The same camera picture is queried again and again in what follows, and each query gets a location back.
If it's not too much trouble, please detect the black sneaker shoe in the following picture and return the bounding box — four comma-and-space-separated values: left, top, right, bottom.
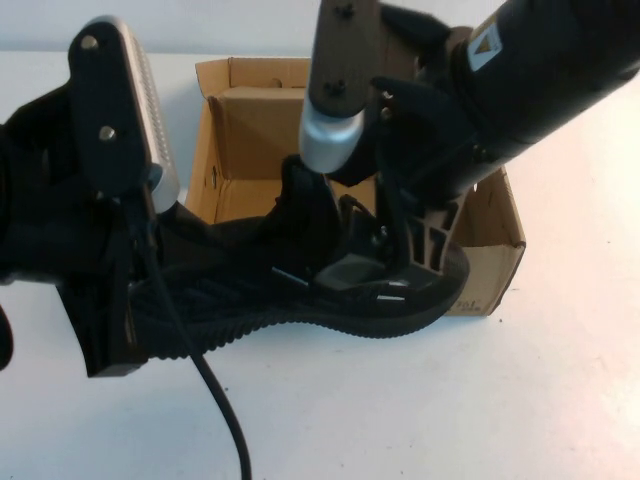
124, 154, 472, 362

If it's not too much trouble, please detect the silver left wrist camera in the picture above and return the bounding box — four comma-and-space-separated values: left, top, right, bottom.
94, 14, 181, 214

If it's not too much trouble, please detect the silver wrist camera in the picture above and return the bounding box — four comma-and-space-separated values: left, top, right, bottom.
94, 14, 181, 214
298, 99, 365, 175

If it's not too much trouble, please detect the left wrist camera mount bracket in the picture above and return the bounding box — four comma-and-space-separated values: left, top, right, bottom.
67, 27, 154, 194

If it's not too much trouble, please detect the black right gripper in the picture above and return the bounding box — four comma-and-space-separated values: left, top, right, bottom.
315, 74, 506, 294

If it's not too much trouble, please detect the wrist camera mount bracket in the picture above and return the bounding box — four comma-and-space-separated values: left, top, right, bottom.
67, 27, 154, 194
307, 0, 416, 117

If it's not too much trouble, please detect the brown cardboard shoe box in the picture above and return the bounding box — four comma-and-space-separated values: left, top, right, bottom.
185, 57, 527, 319

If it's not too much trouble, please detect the right wrist camera mount bracket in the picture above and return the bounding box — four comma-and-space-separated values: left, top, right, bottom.
307, 0, 416, 117

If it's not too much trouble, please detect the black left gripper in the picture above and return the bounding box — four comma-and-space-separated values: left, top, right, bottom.
29, 82, 161, 379

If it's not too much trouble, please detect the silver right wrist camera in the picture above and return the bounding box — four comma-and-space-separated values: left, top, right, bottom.
298, 99, 365, 175

